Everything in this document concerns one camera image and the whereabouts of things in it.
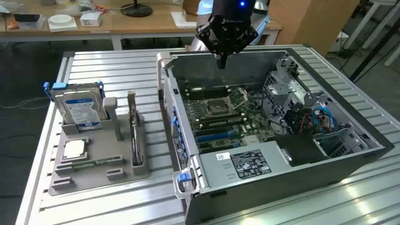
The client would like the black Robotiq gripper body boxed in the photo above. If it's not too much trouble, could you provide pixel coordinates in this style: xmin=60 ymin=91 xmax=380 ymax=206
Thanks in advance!
xmin=208 ymin=0 xmax=256 ymax=55

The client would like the Nvidia graphics card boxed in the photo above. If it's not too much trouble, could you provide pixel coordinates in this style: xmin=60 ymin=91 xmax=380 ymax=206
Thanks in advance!
xmin=127 ymin=90 xmax=147 ymax=167

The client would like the white paper stack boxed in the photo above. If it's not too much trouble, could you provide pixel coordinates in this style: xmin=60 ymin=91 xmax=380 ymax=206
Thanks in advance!
xmin=169 ymin=10 xmax=200 ymax=29

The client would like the brown cardboard box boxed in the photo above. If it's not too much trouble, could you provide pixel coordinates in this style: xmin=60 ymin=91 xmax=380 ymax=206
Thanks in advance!
xmin=181 ymin=0 xmax=216 ymax=16

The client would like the wooden cabinet panel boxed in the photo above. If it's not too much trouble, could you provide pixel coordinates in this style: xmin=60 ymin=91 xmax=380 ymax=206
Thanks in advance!
xmin=268 ymin=0 xmax=360 ymax=57

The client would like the black RAM slot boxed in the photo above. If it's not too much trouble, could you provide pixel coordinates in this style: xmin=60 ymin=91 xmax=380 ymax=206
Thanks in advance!
xmin=189 ymin=90 xmax=231 ymax=98
xmin=187 ymin=85 xmax=228 ymax=92

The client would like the black round lamp base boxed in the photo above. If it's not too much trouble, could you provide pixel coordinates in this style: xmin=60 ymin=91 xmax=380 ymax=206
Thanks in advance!
xmin=120 ymin=0 xmax=153 ymax=18

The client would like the metal disk bay cage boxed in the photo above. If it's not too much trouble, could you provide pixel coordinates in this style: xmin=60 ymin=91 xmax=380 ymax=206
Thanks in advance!
xmin=261 ymin=69 xmax=315 ymax=113

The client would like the metal socket cover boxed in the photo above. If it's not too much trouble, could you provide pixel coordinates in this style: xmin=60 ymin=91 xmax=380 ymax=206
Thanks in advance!
xmin=229 ymin=87 xmax=251 ymax=109

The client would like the small white box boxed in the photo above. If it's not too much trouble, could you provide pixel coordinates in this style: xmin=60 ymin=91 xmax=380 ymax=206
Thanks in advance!
xmin=328 ymin=31 xmax=351 ymax=54

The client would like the CPU socket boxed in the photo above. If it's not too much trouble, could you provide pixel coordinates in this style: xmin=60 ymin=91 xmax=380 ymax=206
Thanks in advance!
xmin=203 ymin=97 xmax=235 ymax=116

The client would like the white cardboard box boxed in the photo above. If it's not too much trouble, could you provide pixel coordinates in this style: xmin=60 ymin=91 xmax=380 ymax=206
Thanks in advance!
xmin=79 ymin=11 xmax=103 ymax=27

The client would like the black slanted pole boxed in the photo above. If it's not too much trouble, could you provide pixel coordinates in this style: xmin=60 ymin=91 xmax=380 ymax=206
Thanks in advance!
xmin=349 ymin=21 xmax=400 ymax=82

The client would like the green motherboard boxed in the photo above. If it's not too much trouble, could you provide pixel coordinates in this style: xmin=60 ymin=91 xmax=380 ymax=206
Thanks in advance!
xmin=183 ymin=79 xmax=277 ymax=153

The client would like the white round dish on base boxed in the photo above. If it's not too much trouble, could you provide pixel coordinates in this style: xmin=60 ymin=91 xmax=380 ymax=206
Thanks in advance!
xmin=47 ymin=14 xmax=79 ymax=33

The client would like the black plastic shroud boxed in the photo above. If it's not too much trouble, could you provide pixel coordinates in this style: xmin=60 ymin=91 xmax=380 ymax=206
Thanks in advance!
xmin=265 ymin=133 xmax=332 ymax=167

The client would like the hard disk in blue carrier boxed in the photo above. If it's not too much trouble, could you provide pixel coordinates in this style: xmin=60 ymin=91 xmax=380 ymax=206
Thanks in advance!
xmin=41 ymin=81 xmax=105 ymax=132

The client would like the white box with dark lid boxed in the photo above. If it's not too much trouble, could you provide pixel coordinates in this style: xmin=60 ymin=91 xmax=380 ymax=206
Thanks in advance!
xmin=12 ymin=13 xmax=45 ymax=30

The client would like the grey power supply unit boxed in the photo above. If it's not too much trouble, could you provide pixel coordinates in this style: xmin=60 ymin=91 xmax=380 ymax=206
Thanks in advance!
xmin=191 ymin=140 xmax=295 ymax=189

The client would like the grey parts rack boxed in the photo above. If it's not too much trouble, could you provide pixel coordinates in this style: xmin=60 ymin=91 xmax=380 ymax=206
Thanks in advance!
xmin=48 ymin=97 xmax=151 ymax=196

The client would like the silver CPU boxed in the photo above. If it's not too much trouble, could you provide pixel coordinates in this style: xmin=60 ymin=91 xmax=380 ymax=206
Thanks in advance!
xmin=61 ymin=140 xmax=87 ymax=160

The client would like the green loose RAM stick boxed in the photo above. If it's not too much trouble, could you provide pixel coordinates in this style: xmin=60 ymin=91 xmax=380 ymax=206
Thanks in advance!
xmin=69 ymin=157 xmax=113 ymax=169

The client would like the black open PC case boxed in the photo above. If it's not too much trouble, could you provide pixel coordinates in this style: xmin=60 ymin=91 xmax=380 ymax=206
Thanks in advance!
xmin=156 ymin=46 xmax=395 ymax=225

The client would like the red wire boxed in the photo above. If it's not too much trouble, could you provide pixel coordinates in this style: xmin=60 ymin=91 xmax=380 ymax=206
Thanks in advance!
xmin=299 ymin=112 xmax=311 ymax=135

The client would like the blue wire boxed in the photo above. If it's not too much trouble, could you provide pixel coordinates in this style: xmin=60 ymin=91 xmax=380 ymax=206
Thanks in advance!
xmin=311 ymin=105 xmax=337 ymax=135

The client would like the white table frame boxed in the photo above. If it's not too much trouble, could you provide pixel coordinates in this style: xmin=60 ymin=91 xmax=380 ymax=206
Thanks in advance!
xmin=343 ymin=0 xmax=400 ymax=68

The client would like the white floor cable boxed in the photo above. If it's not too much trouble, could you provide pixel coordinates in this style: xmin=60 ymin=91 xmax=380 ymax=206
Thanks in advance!
xmin=0 ymin=96 xmax=51 ymax=110

